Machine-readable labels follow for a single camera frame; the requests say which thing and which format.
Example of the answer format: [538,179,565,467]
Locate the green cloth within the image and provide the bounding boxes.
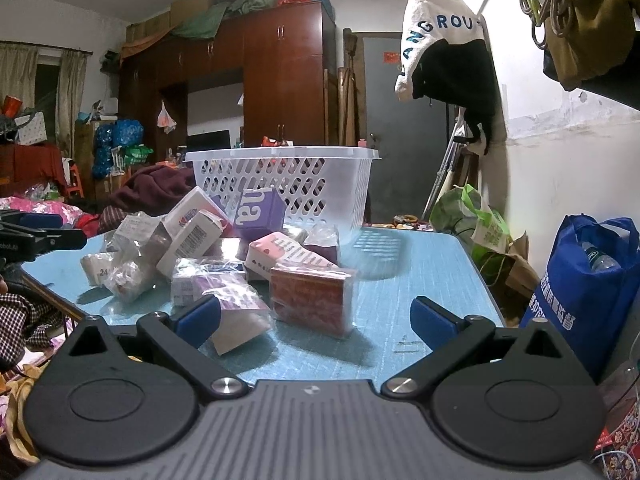
[170,0,282,42]

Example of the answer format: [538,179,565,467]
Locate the white hoodie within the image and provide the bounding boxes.
[395,0,488,104]

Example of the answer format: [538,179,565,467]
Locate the red cloth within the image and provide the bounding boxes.
[0,144,67,192]

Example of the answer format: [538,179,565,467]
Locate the purple box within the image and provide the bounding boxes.
[235,187,287,242]

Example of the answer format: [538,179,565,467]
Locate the small purple pack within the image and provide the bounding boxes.
[301,224,342,266]

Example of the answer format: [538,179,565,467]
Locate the red box in clear wrap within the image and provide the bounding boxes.
[270,265,359,339]

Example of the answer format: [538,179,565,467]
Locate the grey door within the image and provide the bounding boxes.
[361,31,452,223]

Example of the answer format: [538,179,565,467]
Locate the white plastic basket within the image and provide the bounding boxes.
[184,146,382,241]

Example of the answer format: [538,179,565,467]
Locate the black monitor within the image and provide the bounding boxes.
[186,130,232,154]

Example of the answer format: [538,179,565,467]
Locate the white tissue pack with barcode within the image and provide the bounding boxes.
[156,210,227,278]

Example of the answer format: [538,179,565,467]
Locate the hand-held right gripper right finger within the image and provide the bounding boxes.
[380,296,583,403]

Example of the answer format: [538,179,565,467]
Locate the brown wooden wardrobe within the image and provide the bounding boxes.
[119,1,340,196]

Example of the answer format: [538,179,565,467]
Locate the wooden planks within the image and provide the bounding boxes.
[337,66,362,147]

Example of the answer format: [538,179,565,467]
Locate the blue plastic bags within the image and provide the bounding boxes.
[92,119,146,179]

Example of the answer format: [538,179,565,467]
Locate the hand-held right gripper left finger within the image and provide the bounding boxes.
[62,295,251,403]

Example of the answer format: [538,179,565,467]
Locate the plastic bottle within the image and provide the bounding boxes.
[581,242,622,274]

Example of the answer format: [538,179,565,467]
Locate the purple tissue pack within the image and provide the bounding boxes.
[207,285,274,357]
[170,257,247,307]

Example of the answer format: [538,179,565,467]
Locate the maroon cloth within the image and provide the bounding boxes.
[107,166,199,217]

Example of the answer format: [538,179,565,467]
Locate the pink carton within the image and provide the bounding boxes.
[246,232,341,282]

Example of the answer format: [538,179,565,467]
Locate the brown paper bag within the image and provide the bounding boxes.
[480,232,542,302]

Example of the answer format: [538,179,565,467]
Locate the cardboard boxes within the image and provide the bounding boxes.
[125,0,219,44]

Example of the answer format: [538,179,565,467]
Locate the black garment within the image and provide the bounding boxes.
[412,40,504,157]

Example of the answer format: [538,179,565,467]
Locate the coiled rope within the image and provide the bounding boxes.
[520,0,587,50]

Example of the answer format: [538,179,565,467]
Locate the clear wrapped pack white label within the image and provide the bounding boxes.
[105,212,172,262]

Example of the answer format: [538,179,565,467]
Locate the metal crutches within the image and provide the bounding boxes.
[422,120,477,222]

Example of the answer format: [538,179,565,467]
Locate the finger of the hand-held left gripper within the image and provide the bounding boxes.
[17,227,88,262]
[0,212,64,233]

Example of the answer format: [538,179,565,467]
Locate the beige curtain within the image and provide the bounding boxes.
[0,42,89,152]

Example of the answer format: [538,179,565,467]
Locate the green bag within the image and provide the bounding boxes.
[430,185,512,253]

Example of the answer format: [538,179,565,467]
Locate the plaid cloth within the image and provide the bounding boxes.
[0,292,67,362]

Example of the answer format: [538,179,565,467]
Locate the pink blanket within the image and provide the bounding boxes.
[0,195,84,232]

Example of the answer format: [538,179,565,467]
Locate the olive bag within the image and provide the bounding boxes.
[542,0,640,92]

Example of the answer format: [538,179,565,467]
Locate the blue tote bag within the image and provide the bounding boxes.
[520,215,640,382]

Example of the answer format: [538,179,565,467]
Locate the white paper roll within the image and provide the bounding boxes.
[80,252,121,287]

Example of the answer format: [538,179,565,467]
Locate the small white orange plastic bag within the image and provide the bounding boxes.
[156,101,178,134]

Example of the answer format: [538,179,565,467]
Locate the white tissue pack red logo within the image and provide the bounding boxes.
[162,186,227,241]

